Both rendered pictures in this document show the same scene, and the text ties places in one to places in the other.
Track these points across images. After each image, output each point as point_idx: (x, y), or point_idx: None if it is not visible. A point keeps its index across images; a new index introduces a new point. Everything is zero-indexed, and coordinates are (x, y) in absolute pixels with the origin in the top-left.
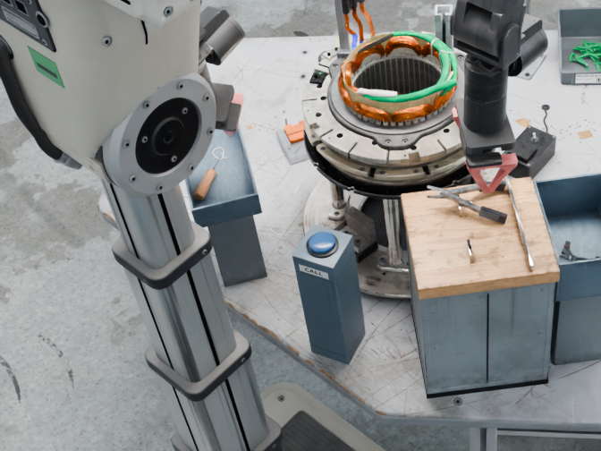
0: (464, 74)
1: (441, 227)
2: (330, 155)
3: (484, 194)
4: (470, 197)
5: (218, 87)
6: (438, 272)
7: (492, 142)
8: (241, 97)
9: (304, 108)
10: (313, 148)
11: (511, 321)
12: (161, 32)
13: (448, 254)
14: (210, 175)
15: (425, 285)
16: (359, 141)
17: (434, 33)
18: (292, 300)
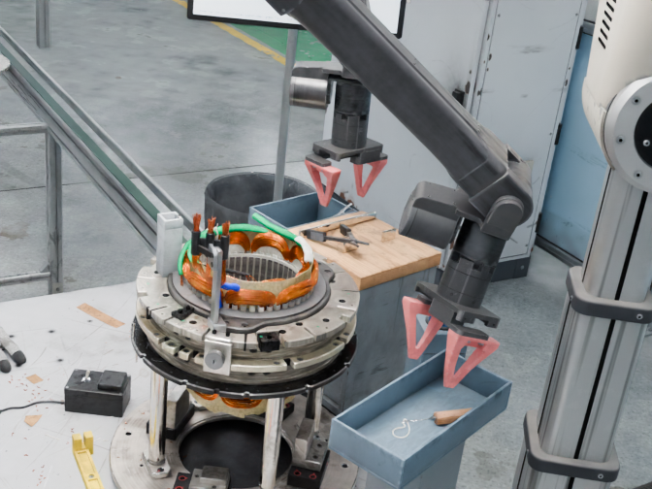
0: (365, 97)
1: (375, 254)
2: (350, 326)
3: (321, 244)
4: (330, 248)
5: (430, 287)
6: (417, 247)
7: (368, 139)
8: (407, 297)
9: (325, 330)
10: (328, 372)
11: None
12: None
13: (397, 247)
14: (445, 410)
15: (435, 250)
16: (339, 288)
17: (137, 283)
18: None
